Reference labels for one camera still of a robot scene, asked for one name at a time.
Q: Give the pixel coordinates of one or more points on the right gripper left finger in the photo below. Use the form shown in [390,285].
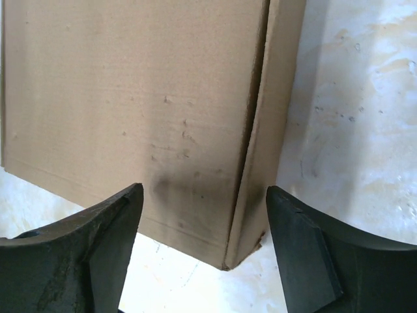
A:
[77,264]

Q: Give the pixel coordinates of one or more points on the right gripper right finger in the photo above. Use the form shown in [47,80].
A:
[327,265]

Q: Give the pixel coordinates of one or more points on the brown cardboard box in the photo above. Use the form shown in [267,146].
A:
[188,98]

